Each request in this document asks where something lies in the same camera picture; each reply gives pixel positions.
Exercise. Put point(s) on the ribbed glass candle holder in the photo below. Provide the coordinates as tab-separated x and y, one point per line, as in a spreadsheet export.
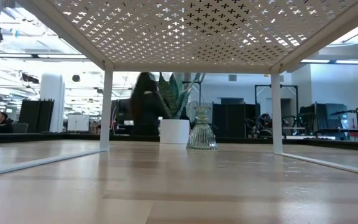
202	137

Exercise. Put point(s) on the artificial plant in white pot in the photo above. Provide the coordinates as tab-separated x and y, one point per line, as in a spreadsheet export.
174	132

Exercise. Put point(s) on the person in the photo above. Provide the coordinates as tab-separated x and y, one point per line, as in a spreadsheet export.
145	109
264	123
0	118

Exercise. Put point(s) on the black partition panel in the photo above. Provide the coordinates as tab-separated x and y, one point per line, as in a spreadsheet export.
228	121
30	116

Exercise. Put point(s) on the black computer monitor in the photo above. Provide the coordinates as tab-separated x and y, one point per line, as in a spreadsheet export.
121	109

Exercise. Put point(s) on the white perforated metal shelf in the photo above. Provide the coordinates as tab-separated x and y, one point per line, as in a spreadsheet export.
182	31

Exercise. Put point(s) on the white cabinet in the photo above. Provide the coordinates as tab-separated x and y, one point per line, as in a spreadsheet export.
78	123

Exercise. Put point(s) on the black round ceiling speaker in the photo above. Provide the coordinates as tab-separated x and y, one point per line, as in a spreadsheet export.
76	78

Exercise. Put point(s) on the white round column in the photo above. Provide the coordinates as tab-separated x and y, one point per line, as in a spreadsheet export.
52	93

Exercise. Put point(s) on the black gantry frame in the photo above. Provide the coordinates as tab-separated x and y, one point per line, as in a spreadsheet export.
291	86

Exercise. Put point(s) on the black aluminium table frame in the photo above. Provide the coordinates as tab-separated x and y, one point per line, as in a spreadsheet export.
322	143

